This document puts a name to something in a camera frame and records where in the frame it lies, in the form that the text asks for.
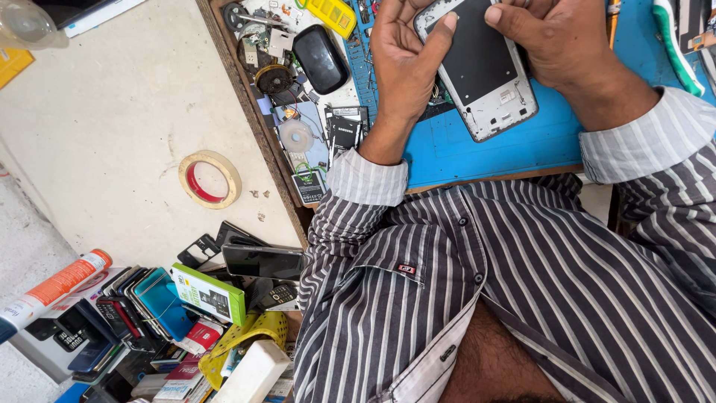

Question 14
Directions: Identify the small black white battery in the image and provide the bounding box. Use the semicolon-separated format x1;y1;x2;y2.
291;170;329;206

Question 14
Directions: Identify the white flat box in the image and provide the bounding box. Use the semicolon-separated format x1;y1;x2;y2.
31;0;147;39

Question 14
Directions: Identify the glossy black oval case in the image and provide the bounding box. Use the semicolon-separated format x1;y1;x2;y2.
292;24;351;95

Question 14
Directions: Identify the black keypad phone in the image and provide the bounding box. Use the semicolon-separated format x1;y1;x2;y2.
257;284;298;312

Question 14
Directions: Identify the yellow flat packet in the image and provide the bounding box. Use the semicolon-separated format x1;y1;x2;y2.
0;49;35;90

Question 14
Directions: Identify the orange white tube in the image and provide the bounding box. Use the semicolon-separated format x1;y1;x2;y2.
0;249;113;344

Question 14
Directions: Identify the white plastic block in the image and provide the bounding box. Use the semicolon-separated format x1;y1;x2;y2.
211;339;291;403

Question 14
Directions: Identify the white smartphone with back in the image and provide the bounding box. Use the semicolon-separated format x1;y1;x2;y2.
413;0;539;143

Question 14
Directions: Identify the green white plastic tool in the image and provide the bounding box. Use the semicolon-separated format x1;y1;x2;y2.
652;0;706;98

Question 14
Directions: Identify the grey striped shirt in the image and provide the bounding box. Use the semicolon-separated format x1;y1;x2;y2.
293;87;716;403

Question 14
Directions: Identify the blue repair mat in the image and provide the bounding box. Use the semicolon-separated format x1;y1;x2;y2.
343;0;716;189

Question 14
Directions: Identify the black phone battery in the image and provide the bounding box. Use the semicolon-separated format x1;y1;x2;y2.
325;106;370;170

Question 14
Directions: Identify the wooden work tray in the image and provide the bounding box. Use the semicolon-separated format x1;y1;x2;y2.
195;0;585;248

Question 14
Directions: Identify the black touchscreen smartphone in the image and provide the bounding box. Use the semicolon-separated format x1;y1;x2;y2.
222;243;306;281

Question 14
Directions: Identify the black phone frame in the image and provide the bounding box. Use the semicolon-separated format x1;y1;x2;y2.
177;233;222;269

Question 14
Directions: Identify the round black gold speaker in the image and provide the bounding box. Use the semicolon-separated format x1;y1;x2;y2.
255;64;294;95

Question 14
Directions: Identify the yellow plastic basket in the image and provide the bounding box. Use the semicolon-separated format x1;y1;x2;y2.
198;310;289;391

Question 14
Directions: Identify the yellow plastic parts box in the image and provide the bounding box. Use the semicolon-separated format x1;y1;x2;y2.
304;0;358;39

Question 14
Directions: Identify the person's left hand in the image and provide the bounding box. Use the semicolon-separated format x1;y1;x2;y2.
368;0;460;122

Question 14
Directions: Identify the green white carton box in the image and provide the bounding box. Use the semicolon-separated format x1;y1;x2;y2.
170;262;247;327

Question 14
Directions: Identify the beige masking tape roll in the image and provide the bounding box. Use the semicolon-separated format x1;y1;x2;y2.
178;149;243;210

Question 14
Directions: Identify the person's right hand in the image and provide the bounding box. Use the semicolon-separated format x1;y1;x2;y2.
484;0;623;94

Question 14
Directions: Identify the white translucent tape spool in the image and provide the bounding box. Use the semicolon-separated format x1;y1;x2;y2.
278;119;315;154

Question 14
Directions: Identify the white carton with phones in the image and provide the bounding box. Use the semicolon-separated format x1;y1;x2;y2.
8;267;131;383

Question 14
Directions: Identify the row of upright phones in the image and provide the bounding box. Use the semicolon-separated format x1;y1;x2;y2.
94;265;195;354

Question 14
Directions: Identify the clear plastic bottle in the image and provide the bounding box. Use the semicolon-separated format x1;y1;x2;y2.
0;0;58;51

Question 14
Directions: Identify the orange handled screwdriver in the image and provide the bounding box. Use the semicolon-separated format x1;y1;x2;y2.
606;0;623;49

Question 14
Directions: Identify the heap of phone parts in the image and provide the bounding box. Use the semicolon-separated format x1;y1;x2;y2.
223;0;314;74

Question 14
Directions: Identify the red white small carton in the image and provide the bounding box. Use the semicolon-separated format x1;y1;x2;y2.
186;318;225;354

